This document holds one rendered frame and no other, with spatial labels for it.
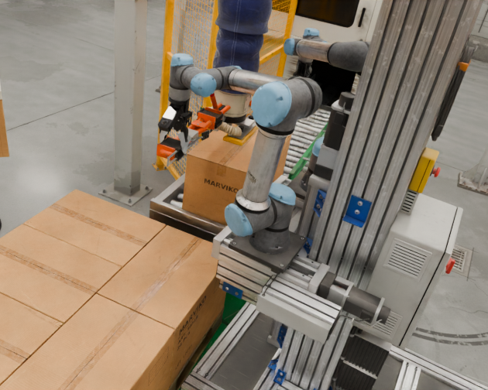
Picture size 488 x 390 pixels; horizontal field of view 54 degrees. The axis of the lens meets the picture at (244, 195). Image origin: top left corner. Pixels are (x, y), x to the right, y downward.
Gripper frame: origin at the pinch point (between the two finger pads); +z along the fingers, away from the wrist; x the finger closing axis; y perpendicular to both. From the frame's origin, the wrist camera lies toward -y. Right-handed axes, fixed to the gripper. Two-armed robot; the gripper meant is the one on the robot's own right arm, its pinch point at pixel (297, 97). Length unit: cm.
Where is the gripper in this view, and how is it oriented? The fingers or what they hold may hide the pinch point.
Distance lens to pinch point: 256.0
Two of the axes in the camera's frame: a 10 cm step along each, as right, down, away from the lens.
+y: -3.5, 4.6, -8.1
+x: 9.2, 3.1, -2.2
